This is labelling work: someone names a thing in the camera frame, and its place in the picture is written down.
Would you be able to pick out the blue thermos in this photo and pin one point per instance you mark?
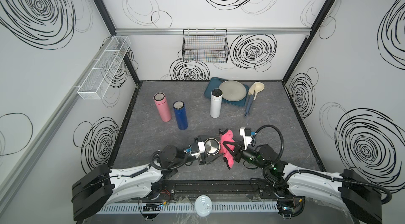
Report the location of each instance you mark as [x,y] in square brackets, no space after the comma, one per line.
[180,114]

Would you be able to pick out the white mesh shelf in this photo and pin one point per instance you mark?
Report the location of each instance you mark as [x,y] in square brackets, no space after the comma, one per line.
[107,64]

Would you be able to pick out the grey round plate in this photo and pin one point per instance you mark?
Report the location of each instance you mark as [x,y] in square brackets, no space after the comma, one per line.
[233,91]

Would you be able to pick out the pink thermos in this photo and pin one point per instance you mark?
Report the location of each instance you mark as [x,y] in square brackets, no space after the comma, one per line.
[162,107]

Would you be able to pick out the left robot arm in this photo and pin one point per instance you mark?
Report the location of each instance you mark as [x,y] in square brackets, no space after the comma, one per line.
[103,186]

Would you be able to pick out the beige ladle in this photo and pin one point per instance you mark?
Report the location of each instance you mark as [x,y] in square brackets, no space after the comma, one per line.
[258,87]

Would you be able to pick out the white slotted cable duct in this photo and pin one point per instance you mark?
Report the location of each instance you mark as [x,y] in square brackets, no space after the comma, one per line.
[184,207]

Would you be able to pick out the teal tray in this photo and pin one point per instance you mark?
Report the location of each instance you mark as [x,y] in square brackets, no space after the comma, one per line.
[214,83]

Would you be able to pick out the black wire basket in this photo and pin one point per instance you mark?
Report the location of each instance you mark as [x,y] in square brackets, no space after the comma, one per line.
[205,45]

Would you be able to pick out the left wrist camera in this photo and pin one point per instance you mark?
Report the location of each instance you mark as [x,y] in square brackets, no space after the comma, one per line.
[195,149]

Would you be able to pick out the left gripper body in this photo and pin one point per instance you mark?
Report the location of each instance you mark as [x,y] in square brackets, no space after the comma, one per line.
[202,156]

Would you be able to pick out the pink cloth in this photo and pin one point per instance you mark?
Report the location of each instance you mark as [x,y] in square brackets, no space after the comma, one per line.
[227,135]

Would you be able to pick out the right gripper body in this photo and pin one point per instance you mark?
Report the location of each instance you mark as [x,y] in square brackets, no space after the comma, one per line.
[240,154]

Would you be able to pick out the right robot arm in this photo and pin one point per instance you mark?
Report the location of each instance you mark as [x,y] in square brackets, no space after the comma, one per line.
[346,190]

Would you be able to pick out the gold thermos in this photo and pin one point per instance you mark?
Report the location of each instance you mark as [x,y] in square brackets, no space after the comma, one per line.
[212,146]

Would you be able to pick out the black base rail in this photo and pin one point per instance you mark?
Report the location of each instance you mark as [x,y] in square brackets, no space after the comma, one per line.
[169,189]

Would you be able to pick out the white thermos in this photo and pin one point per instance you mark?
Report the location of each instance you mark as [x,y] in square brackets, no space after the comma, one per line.
[216,101]

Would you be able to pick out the blue handled utensil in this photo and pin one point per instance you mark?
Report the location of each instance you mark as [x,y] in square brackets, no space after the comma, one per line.
[250,99]

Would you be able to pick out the white round can lid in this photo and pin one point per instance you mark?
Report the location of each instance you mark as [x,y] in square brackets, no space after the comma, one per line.
[203,206]

